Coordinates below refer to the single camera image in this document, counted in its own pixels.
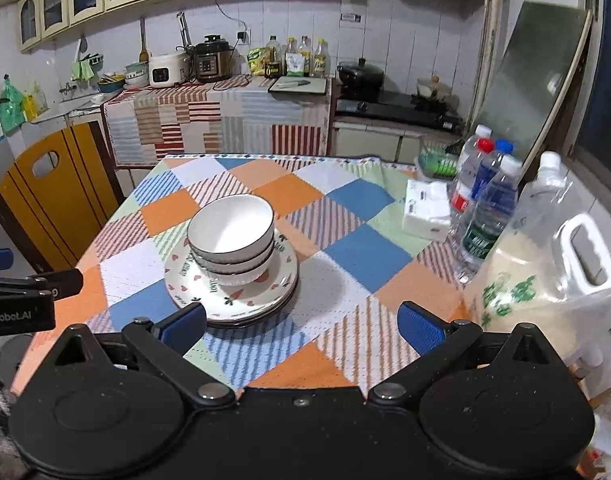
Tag green plastic basket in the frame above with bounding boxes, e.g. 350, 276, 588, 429
416, 135, 461, 181

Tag leaning metal sheet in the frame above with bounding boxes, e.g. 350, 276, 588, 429
468, 0, 593, 171

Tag black pressure cooker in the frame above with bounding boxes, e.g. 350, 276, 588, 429
192, 35, 233, 82

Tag white carrot print plate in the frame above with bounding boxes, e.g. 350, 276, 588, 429
164, 237, 298, 312
172, 280, 298, 330

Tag black gas stove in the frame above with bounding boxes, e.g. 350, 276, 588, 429
335, 91, 463, 131

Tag cream base cabinet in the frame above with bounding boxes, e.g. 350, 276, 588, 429
333, 120, 461, 166

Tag white rice cooker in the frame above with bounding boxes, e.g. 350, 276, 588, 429
149, 51, 186, 88

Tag yellow label oil bottle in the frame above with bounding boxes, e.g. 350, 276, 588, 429
313, 39, 331, 77

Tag white cap water bottle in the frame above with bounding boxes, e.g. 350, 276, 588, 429
458, 156, 521, 281

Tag green plastic bag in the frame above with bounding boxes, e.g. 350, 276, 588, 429
0, 77, 26, 133

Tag stacked pale bowls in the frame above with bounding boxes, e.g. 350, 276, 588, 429
124, 61, 150, 89

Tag white label bottle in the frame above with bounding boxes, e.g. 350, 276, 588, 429
284, 36, 305, 77

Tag white cooking pot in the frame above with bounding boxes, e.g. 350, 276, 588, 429
416, 75, 453, 101

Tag white tissue pack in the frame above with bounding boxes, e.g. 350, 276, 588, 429
403, 179, 452, 238

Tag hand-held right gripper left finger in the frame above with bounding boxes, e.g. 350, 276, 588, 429
52, 302, 236, 408

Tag patchwork checked tablecloth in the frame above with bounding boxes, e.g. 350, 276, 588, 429
12, 154, 473, 396

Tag red cap water bottle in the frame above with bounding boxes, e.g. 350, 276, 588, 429
448, 125, 493, 241

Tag wooden spatula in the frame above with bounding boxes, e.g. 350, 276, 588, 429
138, 17, 151, 63

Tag green cloth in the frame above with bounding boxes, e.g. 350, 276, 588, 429
71, 55, 103, 81

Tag yellow wooden chair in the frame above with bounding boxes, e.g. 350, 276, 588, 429
0, 121, 126, 273

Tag white bowl with dark rim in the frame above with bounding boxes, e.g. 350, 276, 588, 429
192, 252, 275, 287
186, 194, 275, 256
188, 237, 276, 268

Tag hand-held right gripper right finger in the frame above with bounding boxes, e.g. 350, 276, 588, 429
368, 301, 566, 406

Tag black wok with lid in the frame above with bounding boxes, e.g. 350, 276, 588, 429
338, 58, 385, 92

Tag dark rimmed cutting board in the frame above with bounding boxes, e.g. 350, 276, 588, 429
268, 76, 327, 95

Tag blue cap water bottle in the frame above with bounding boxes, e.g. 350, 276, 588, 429
473, 140, 515, 211

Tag striped patchwork counter cloth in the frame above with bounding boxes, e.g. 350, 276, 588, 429
104, 75, 332, 166

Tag large clear plastic jug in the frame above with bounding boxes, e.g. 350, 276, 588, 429
463, 151, 611, 361

